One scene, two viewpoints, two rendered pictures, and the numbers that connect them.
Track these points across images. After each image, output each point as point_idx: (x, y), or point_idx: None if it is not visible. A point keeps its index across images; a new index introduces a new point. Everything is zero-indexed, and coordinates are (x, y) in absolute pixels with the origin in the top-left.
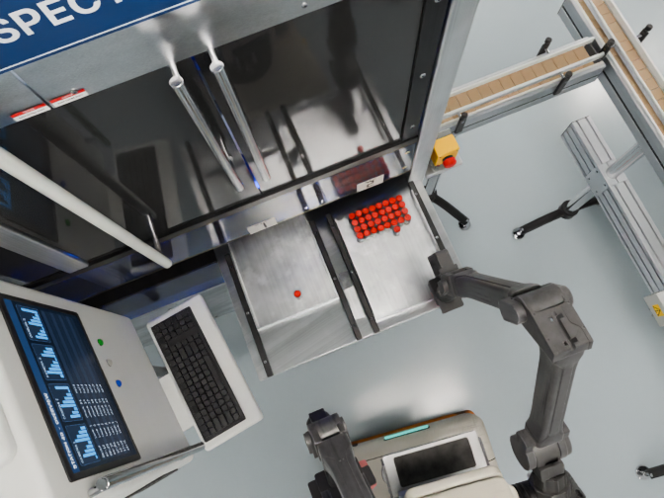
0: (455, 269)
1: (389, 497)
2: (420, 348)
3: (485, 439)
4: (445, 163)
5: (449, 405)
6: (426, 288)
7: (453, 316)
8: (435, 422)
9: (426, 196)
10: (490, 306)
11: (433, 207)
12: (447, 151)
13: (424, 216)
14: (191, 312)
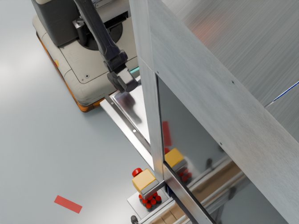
0: (118, 72)
1: (128, 34)
2: (128, 150)
3: (72, 83)
4: (140, 169)
5: (99, 117)
6: (134, 96)
7: (107, 180)
8: (107, 90)
9: (150, 163)
10: (78, 196)
11: (142, 156)
12: (141, 173)
13: (147, 140)
14: None
